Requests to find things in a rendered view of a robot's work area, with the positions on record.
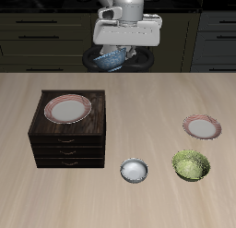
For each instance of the black kitchen countertop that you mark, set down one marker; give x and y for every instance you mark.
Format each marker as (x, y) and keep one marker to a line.
(46, 1)

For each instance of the green bowl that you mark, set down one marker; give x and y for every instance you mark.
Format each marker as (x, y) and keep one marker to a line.
(191, 165)

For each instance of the dark wooden cabinet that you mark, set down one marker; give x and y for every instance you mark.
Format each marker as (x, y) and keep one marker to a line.
(72, 136)

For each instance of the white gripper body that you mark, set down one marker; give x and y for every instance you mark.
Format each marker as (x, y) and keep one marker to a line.
(129, 33)

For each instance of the red rimmed white plate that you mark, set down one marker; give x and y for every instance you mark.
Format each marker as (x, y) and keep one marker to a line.
(67, 109)
(202, 127)

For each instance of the blue patterned bowl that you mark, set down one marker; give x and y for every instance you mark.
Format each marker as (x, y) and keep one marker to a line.
(108, 61)

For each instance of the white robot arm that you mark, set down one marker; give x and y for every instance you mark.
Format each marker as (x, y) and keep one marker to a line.
(127, 4)

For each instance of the grey kitchen drawers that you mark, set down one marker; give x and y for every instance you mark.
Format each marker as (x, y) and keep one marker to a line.
(215, 41)

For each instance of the dark kitchen cupboards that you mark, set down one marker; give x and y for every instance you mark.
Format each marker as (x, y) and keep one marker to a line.
(46, 44)

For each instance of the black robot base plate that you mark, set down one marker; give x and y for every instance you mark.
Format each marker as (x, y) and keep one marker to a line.
(142, 63)

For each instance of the small white bowl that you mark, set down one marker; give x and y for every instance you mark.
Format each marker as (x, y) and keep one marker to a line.
(134, 170)

